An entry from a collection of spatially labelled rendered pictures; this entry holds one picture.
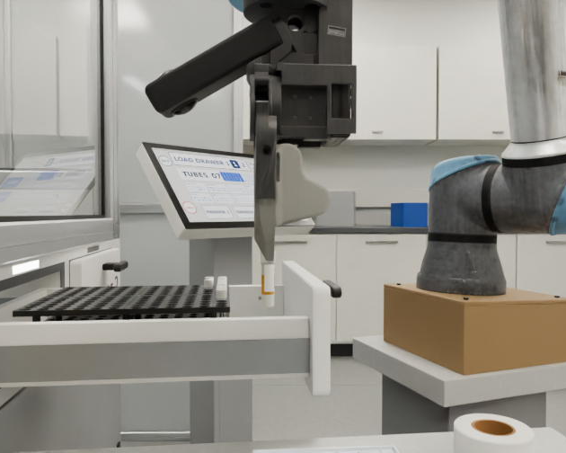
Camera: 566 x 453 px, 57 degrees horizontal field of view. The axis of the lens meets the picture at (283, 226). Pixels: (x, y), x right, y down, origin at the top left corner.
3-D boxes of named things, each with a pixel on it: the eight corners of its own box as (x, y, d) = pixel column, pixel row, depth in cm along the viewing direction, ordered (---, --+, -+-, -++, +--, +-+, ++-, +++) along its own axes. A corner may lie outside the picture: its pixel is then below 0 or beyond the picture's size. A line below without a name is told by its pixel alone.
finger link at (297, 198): (333, 262, 40) (332, 140, 40) (255, 262, 39) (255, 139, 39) (327, 261, 43) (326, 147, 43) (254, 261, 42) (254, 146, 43)
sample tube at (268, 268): (275, 304, 44) (275, 249, 44) (276, 306, 42) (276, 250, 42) (260, 305, 44) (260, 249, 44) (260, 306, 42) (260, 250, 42)
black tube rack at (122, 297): (229, 330, 74) (229, 284, 73) (230, 366, 56) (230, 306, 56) (65, 333, 71) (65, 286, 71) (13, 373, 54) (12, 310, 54)
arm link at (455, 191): (447, 233, 101) (449, 163, 101) (517, 235, 92) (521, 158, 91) (413, 232, 93) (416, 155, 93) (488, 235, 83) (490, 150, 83)
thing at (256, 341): (282, 324, 79) (282, 284, 78) (309, 377, 53) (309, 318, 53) (2, 331, 74) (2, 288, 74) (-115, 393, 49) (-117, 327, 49)
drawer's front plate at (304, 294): (293, 332, 80) (293, 260, 80) (330, 397, 52) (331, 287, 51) (281, 332, 80) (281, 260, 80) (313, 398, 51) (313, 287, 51)
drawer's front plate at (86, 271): (120, 301, 108) (119, 248, 108) (82, 333, 79) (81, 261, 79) (111, 301, 108) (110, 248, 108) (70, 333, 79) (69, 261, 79)
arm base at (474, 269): (455, 283, 103) (457, 233, 103) (525, 293, 90) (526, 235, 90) (398, 286, 95) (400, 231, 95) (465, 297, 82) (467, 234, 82)
